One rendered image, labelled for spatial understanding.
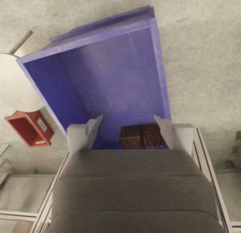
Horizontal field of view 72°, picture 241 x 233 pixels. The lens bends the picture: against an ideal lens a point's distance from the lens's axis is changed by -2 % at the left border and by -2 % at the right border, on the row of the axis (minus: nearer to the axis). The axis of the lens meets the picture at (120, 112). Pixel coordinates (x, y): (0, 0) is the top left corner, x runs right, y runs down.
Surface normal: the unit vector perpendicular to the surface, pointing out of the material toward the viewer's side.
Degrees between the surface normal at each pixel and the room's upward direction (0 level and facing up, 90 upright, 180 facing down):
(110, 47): 0
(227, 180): 90
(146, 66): 0
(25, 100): 0
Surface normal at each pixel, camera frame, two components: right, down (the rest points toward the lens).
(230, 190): -0.25, -0.78
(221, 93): -0.13, 0.61
